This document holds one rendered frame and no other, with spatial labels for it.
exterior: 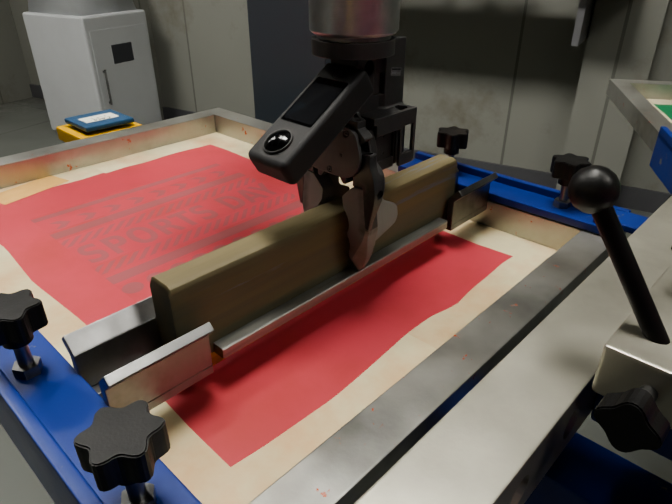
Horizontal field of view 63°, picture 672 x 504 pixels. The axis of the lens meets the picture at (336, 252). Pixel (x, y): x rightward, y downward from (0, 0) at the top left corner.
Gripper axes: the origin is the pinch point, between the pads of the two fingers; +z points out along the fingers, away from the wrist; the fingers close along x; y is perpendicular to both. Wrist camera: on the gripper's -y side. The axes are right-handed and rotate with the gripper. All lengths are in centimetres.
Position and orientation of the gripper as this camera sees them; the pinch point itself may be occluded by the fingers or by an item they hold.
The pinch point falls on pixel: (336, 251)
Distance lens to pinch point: 54.7
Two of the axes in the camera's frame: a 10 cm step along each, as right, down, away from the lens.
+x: -7.3, -3.4, 6.0
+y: 6.9, -3.5, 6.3
